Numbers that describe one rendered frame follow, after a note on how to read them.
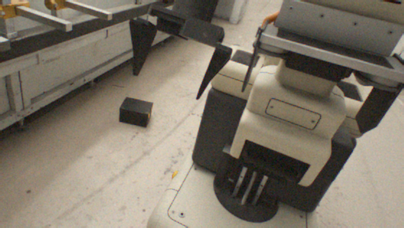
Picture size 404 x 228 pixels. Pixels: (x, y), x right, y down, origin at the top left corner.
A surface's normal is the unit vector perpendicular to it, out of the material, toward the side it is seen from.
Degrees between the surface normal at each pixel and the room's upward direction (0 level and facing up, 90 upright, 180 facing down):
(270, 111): 98
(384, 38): 90
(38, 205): 0
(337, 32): 90
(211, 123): 90
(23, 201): 0
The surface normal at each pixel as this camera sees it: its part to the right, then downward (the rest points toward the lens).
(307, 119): -0.40, 0.51
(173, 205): 0.18, -0.86
